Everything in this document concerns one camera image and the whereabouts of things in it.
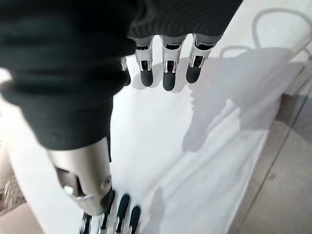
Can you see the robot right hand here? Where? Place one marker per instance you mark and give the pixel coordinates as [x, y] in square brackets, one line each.
[61, 73]

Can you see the brown textured rug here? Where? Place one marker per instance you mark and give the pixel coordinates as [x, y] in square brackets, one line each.
[11, 190]

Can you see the white bed sheet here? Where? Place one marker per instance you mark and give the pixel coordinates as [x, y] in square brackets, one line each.
[170, 146]

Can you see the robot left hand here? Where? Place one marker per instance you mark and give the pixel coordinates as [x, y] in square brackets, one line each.
[122, 217]

